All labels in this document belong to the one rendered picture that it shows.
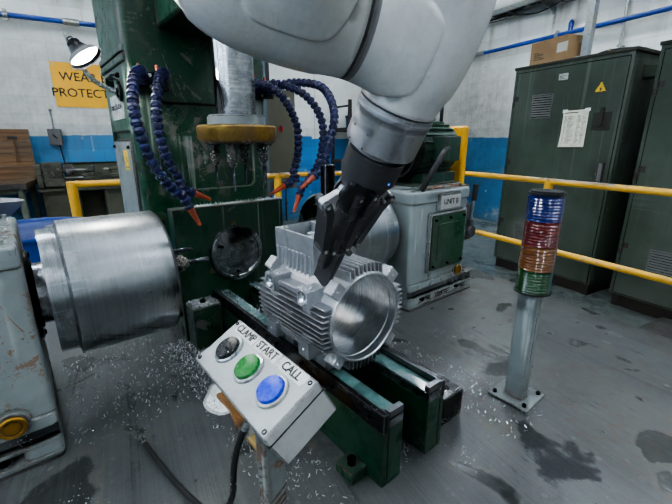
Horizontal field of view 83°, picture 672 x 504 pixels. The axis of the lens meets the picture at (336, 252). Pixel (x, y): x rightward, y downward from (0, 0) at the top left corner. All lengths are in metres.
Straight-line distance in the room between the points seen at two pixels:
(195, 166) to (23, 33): 5.09
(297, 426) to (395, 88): 0.34
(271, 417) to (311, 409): 0.04
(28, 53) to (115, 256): 5.39
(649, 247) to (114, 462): 3.53
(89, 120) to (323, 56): 5.63
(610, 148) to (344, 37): 3.48
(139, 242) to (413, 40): 0.57
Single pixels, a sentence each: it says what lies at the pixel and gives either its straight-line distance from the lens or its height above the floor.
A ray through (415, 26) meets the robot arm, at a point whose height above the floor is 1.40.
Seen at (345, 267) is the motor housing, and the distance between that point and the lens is 0.61.
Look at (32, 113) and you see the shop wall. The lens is 6.01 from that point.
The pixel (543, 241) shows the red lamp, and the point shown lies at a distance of 0.75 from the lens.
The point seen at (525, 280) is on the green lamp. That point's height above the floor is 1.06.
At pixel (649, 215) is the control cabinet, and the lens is 3.67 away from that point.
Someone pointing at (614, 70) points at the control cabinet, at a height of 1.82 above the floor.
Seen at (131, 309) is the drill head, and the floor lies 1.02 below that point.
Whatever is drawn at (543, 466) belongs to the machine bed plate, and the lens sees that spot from 0.77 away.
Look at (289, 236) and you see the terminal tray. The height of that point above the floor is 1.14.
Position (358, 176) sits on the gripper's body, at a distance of 0.46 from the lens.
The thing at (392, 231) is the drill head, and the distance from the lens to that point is 1.07.
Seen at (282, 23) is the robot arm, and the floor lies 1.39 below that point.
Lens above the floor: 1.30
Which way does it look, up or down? 16 degrees down
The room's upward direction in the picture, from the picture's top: straight up
